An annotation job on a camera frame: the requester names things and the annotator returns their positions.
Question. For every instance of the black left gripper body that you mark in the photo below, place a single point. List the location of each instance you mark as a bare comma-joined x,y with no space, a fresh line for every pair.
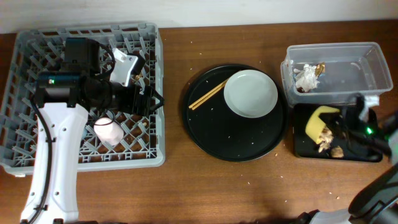
131,104

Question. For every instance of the gold foil wrapper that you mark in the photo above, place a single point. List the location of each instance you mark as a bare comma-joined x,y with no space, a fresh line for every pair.
320,68

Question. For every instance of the clear plastic bin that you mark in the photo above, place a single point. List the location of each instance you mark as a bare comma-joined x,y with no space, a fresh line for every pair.
353,67

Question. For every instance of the yellow bowl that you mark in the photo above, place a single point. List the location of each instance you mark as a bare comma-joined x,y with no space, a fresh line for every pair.
315,125

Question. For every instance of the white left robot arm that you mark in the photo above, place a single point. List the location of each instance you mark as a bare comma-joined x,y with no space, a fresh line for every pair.
62,101

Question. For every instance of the pink plastic cup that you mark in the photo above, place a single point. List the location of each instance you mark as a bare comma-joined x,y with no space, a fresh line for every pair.
108,131

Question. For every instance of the white paper napkin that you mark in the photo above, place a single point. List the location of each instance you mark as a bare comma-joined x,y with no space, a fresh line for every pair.
306,79

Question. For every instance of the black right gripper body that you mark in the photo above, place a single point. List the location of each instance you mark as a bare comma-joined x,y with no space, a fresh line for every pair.
363,136

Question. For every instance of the food scraps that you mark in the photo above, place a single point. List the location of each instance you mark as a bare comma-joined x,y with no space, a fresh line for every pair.
324,142

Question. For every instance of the round black tray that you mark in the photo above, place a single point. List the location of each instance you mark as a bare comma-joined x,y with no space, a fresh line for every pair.
220,132

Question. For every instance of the white ceramic plate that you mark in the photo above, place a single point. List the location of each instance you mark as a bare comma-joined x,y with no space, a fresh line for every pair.
250,93

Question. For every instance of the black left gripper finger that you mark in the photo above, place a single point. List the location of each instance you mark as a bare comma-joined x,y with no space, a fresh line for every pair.
152,109
155,94

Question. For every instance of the black rectangular tray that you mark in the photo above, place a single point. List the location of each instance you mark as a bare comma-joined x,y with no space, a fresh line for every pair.
305,147

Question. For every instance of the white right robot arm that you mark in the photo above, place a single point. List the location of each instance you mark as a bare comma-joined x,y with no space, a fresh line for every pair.
376,203

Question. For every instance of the grey dishwasher rack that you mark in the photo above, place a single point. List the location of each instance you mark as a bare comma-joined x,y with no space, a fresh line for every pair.
35,51

